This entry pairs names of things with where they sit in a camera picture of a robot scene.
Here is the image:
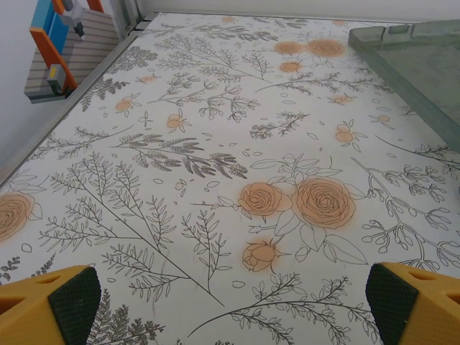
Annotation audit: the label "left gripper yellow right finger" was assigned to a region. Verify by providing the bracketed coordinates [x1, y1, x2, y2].
[364, 262, 460, 345]

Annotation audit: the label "floral printed tablecloth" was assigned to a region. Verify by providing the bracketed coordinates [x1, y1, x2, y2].
[0, 12, 460, 345]

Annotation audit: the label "aluminium frame rail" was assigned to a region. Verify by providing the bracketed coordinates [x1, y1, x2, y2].
[138, 9, 414, 28]

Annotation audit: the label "blue orange gantry wall sticker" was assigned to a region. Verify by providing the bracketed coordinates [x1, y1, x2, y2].
[23, 0, 125, 105]

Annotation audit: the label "transparent grey compartment organizer box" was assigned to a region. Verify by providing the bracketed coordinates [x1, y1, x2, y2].
[347, 20, 460, 138]

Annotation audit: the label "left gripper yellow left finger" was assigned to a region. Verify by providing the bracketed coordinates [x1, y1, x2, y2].
[0, 264, 102, 345]

